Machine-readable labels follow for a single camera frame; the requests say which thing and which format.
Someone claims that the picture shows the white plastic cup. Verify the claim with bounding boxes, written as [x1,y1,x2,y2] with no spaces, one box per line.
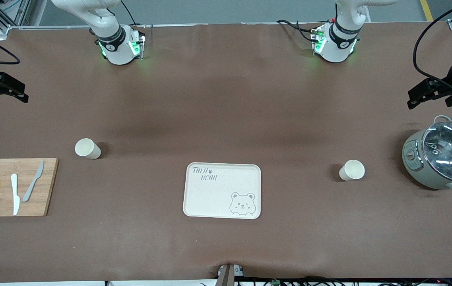
[75,138,102,160]
[339,160,365,182]

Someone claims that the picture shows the glass pot lid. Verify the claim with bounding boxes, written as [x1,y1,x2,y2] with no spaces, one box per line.
[422,121,452,183]

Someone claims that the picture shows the grey-green electric pot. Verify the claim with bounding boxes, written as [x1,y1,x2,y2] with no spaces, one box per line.
[402,115,452,194]

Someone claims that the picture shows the wooden cutting board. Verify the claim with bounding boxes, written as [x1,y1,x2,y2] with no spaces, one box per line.
[0,158,59,217]

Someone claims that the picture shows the grey plastic knife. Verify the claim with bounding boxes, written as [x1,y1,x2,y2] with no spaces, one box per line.
[22,161,45,202]

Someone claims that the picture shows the white plastic knife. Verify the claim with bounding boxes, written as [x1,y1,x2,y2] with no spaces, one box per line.
[10,174,20,216]

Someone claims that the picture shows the brown table cover mat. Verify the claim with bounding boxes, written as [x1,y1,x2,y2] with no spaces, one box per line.
[0,22,452,283]

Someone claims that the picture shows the cream bear print tray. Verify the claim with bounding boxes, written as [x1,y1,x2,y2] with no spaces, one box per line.
[182,162,262,220]

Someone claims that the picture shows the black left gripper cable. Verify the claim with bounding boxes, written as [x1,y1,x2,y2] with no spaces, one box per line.
[413,0,452,85]

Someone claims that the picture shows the black right arm base cable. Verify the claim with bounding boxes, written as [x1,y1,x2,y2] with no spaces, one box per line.
[120,0,137,25]

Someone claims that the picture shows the black left arm base cables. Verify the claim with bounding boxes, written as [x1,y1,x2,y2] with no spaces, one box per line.
[277,19,318,42]

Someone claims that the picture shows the silver table edge rail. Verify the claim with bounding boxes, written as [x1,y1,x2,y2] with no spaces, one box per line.
[0,24,338,30]

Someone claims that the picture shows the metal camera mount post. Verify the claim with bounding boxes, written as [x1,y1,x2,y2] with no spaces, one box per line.
[217,263,245,286]

